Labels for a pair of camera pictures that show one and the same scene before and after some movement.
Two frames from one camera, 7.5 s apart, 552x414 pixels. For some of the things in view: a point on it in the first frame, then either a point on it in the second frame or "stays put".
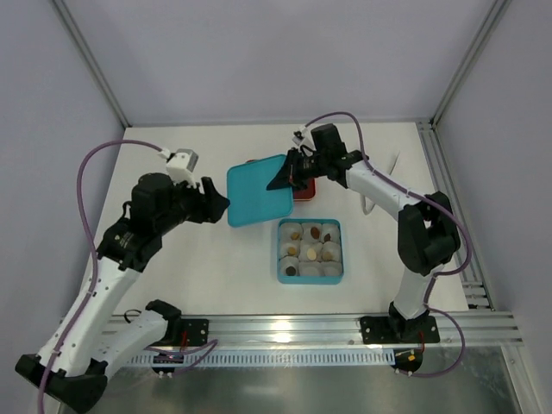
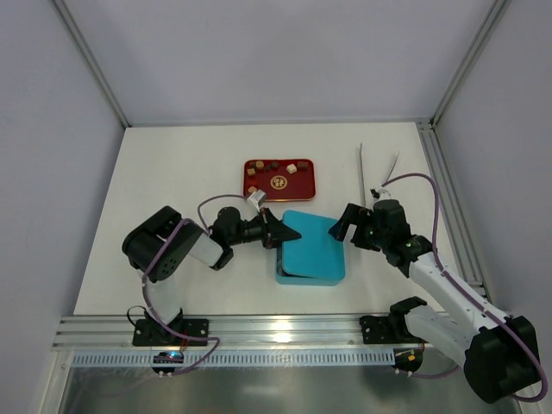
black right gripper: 295,168 -> 360,228
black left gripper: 203,200 -> 266,228
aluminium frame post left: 92,61 stays put
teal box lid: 250,201 -> 316,253
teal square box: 310,251 stays put
